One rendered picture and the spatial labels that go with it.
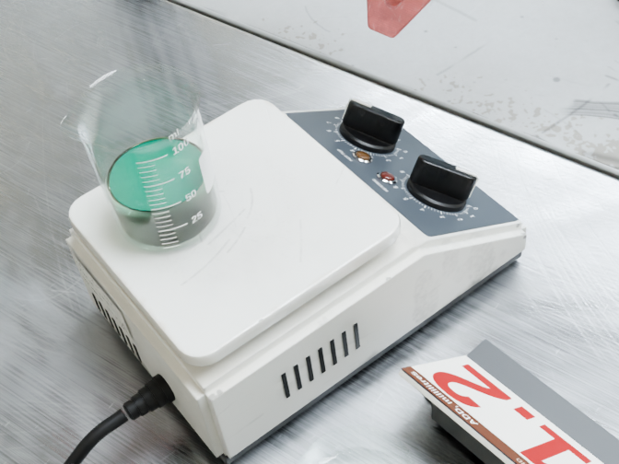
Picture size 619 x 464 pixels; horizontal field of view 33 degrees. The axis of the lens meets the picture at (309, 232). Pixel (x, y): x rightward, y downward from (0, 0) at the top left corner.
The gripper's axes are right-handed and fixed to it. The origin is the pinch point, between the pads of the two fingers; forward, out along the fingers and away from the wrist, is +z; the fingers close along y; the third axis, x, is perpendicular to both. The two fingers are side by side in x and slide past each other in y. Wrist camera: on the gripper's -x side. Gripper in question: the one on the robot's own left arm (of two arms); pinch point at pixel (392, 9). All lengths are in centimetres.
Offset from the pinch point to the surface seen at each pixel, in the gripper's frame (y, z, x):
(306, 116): 0.1, 7.3, -2.2
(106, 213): 10.8, 11.4, -8.3
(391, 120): 0.1, 5.5, 2.2
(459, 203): 3.5, 6.8, 7.1
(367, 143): 1.1, 6.9, 1.5
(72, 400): 12.1, 21.7, -6.9
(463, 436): 12.1, 13.8, 11.4
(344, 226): 10.0, 7.2, 2.4
